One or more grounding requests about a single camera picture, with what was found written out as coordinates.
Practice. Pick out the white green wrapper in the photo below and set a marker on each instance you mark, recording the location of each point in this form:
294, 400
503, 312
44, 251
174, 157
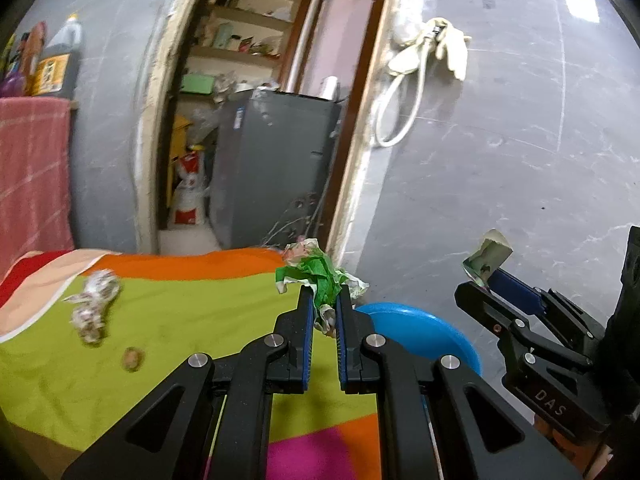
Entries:
315, 270

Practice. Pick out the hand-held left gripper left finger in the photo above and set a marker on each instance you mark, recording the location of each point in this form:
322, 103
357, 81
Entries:
308, 345

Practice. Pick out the storage room shelves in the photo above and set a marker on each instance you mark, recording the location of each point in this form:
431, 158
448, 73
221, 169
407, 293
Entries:
245, 15

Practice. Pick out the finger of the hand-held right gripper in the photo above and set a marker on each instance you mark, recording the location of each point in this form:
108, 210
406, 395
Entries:
517, 290
482, 305

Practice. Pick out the purple plastic bottle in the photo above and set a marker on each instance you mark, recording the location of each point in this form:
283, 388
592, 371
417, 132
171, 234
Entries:
12, 85

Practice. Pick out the orange seasoning bag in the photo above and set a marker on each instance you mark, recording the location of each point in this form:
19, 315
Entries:
35, 50

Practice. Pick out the blue plastic basin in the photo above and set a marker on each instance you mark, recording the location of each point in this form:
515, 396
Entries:
410, 325

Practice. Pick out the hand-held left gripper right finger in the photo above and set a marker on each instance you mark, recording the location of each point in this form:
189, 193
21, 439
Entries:
342, 345

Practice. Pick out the clear plastic bag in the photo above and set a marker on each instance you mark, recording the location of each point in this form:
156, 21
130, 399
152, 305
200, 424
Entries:
205, 122

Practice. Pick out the dark oil jug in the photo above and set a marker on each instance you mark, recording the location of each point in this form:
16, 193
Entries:
57, 67

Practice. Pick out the pink door brown frame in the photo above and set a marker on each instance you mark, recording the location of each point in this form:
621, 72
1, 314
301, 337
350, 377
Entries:
345, 25

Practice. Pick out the crumpled white patterned wrapper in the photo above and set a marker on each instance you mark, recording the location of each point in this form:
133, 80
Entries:
95, 305

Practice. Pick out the white red rice sack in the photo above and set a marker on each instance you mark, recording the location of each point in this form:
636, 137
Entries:
189, 195

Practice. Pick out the pale rubber glove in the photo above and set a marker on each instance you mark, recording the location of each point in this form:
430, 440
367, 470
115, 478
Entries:
452, 47
407, 57

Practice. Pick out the yellow plastic stool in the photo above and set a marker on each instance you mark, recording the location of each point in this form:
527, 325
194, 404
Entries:
180, 135

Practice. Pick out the colourful striped blanket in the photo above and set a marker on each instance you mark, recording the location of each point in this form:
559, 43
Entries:
175, 320

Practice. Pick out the pink plaid cloth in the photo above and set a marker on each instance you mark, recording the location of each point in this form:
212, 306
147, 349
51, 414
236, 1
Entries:
30, 185

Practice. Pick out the grey refrigerator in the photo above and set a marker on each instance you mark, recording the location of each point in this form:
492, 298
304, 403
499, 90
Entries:
270, 170

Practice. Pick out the white paper sheet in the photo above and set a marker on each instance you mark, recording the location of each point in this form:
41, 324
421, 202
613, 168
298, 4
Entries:
485, 257

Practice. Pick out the green board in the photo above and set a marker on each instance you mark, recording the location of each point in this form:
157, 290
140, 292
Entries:
197, 84

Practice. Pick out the white bottle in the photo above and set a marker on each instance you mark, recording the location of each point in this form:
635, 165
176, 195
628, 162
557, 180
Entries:
330, 87

